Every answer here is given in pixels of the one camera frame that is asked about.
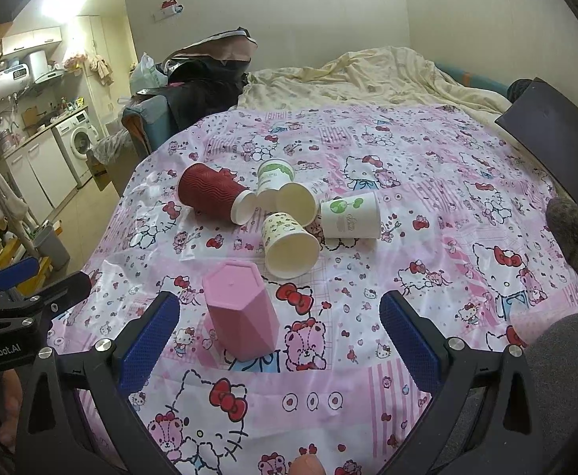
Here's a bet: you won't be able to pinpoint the red ripple paper cup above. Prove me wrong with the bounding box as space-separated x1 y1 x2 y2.
177 162 257 224

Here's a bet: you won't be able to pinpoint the white water heater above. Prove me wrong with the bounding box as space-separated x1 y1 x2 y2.
0 49 48 106

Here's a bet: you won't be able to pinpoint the cream paper cup green pattern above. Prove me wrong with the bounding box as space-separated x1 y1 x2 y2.
262 211 320 279

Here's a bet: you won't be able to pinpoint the white kitchen base cabinet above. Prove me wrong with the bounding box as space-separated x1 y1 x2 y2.
3 131 79 209

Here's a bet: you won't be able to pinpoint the white paper cup tree print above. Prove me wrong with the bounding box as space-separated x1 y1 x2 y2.
320 192 383 241

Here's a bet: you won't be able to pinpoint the pink cartoon printed blanket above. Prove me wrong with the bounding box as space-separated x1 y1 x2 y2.
46 101 578 475

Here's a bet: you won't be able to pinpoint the cream duvet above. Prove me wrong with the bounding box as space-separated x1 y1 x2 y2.
237 47 512 112

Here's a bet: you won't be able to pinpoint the white plastic bag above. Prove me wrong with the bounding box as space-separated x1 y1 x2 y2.
129 53 169 92

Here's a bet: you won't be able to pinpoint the white wall cabinet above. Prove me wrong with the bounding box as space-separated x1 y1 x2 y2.
2 26 63 56

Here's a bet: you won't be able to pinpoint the white washing machine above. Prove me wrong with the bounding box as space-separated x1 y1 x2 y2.
53 111 100 189

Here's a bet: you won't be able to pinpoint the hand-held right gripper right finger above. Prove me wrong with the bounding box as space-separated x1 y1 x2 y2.
379 290 568 475

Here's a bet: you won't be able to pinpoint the cardboard box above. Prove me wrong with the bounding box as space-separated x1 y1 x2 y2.
86 148 122 192

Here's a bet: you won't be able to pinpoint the plain cream paper cup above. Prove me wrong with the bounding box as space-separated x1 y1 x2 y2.
275 183 318 229

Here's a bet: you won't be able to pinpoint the pink fleece cloth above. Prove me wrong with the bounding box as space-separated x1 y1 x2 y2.
509 302 578 348

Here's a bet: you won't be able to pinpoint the pink hexagonal plastic cup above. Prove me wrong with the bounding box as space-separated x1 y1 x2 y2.
201 258 281 361

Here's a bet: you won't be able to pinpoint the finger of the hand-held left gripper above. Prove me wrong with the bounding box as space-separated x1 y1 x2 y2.
0 256 41 292
19 272 93 315

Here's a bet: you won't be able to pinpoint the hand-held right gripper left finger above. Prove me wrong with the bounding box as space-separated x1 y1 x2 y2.
14 291 181 475

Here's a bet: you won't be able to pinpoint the grey trash bin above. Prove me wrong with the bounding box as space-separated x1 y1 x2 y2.
32 222 72 270

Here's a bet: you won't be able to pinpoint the dark open bag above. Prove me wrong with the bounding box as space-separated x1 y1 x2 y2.
163 27 260 112

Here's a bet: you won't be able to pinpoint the dark wooden board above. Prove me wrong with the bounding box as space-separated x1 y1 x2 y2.
495 78 578 169

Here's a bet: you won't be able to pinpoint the person's grey trouser leg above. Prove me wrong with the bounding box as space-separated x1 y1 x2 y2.
521 312 578 475

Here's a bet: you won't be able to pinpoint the grey tabby cat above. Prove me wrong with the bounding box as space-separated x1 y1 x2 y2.
546 197 578 278

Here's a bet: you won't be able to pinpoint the hanging beige cloths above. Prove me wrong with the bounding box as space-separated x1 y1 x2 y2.
64 51 115 86

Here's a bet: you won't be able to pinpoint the white paper cup green band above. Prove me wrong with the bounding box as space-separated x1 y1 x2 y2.
256 158 296 209

